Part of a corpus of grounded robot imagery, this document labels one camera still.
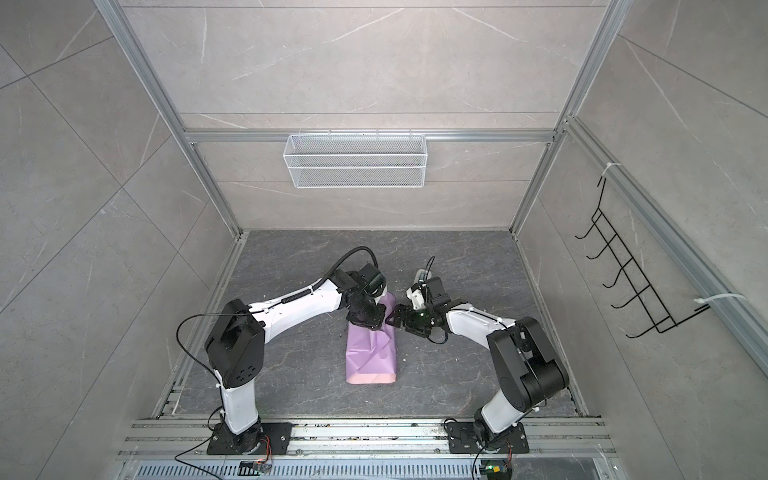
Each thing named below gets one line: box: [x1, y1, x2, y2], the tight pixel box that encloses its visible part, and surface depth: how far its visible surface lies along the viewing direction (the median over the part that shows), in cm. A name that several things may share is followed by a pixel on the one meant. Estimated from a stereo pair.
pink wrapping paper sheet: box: [346, 292, 397, 384], surface depth 82 cm
